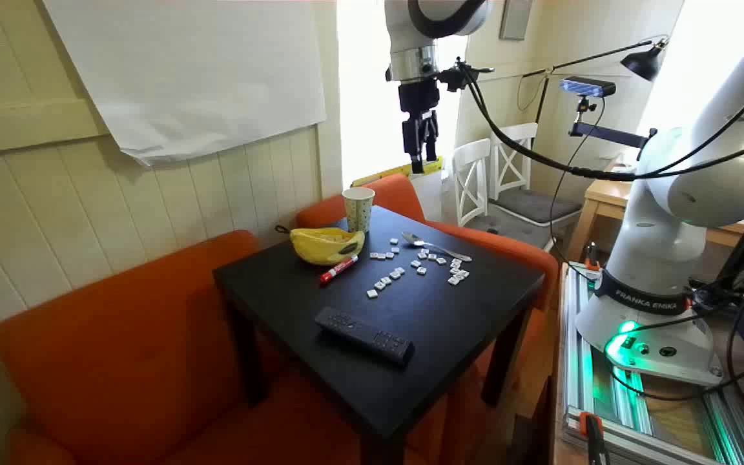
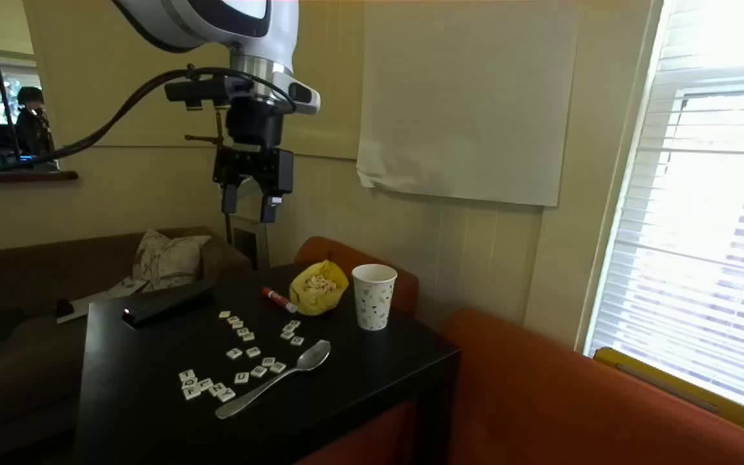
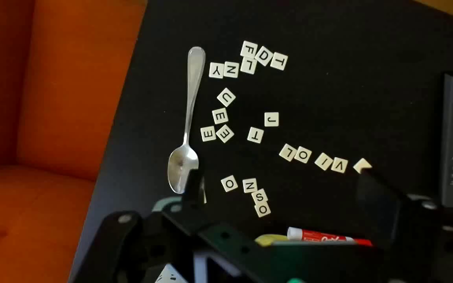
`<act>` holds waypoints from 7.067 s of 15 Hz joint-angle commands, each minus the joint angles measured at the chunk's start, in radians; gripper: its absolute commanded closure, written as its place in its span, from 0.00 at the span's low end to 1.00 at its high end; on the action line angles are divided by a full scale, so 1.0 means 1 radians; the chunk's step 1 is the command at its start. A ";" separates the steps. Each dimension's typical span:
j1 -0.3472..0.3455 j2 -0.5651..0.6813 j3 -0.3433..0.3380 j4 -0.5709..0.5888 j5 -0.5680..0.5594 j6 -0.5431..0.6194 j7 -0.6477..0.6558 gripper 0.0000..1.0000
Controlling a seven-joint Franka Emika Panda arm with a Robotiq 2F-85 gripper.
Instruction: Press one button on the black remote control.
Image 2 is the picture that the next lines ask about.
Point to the white paper cup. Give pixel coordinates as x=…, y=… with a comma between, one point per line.
x=372, y=296

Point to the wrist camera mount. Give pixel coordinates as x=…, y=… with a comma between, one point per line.
x=288, y=96

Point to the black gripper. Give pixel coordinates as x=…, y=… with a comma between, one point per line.
x=255, y=154

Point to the orange sofa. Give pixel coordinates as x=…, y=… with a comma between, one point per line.
x=530, y=402

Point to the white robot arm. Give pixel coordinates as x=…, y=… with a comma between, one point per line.
x=263, y=34

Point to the red marker pen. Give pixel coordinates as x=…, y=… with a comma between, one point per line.
x=279, y=300

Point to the silver metal spoon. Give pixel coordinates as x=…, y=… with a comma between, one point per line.
x=305, y=363

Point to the beige cushion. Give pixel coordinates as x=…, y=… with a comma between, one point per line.
x=166, y=263

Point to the black side table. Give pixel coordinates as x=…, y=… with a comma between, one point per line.
x=137, y=412

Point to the black remote control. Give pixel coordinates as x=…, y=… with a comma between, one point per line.
x=160, y=304

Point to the white window blinds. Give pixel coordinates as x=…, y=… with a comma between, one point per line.
x=673, y=274

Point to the brown couch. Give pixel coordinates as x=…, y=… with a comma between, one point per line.
x=43, y=357

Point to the white hanging paper sheet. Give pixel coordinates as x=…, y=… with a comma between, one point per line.
x=467, y=100

